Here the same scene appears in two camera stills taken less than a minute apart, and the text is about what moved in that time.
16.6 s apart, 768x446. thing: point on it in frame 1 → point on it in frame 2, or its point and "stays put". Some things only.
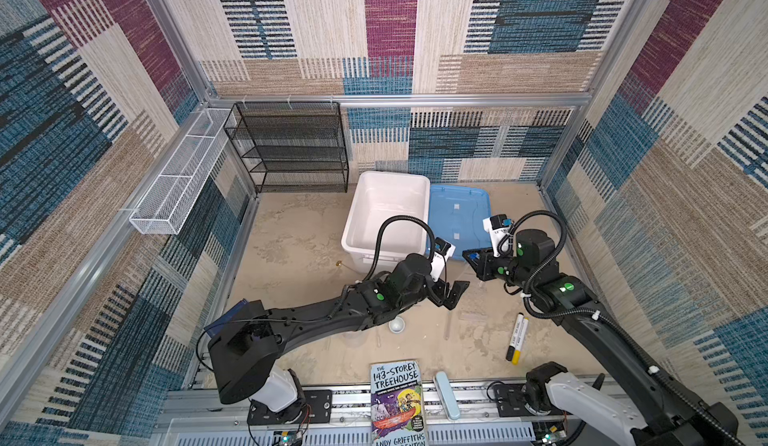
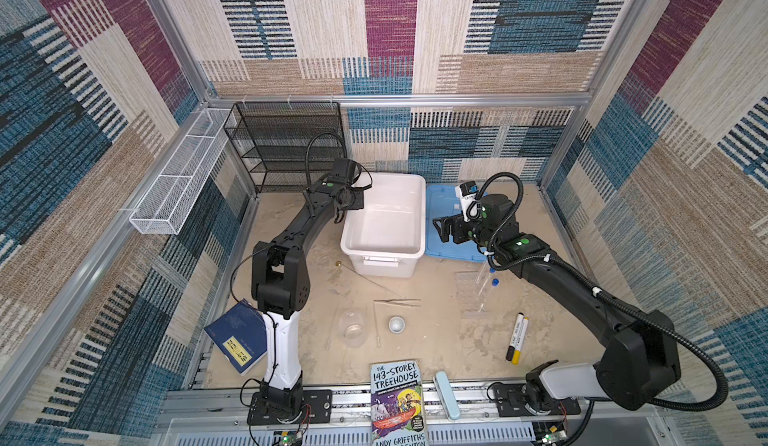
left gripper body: [426, 289] → [354, 198]
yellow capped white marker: [517, 352] stays put
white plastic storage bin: [374, 197] stays put
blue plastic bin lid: [456, 215] stays put
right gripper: [482, 269] → [457, 225]
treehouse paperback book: [397, 412] stays put
